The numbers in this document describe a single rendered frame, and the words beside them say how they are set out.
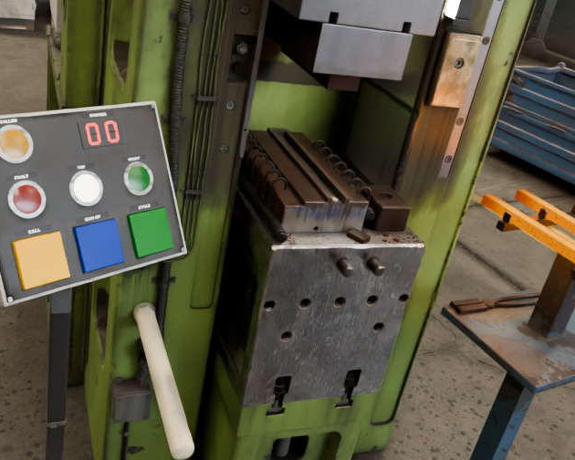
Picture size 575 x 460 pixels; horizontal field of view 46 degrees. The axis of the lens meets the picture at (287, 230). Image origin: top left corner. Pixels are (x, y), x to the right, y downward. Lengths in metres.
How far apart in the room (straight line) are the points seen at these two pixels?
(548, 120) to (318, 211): 3.83
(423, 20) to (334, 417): 1.00
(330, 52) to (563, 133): 3.89
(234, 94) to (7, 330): 1.47
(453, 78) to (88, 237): 0.93
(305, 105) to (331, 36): 0.60
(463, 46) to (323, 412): 0.96
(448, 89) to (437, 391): 1.37
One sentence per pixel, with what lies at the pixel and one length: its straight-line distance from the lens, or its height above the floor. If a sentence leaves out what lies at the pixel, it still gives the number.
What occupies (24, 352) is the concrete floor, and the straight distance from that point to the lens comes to 2.52.
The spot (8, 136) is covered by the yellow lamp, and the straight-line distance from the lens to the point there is 1.09.
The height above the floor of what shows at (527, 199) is 1.03.
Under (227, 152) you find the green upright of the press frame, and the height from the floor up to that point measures 1.04.
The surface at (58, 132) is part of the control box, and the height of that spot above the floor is 1.17.
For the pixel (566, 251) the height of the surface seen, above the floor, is 1.03.
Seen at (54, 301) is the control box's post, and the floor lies 0.83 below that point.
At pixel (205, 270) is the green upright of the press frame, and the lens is 1.63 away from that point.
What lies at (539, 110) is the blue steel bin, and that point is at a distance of 5.22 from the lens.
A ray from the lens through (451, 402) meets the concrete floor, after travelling 2.65.
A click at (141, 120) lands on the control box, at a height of 1.17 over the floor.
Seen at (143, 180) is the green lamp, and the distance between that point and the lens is 1.19.
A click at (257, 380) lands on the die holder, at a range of 1.61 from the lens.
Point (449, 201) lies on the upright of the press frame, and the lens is 1.83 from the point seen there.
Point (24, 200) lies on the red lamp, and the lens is 1.09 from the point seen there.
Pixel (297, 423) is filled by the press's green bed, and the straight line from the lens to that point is 1.76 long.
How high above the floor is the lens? 1.58
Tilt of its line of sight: 27 degrees down
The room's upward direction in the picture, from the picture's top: 12 degrees clockwise
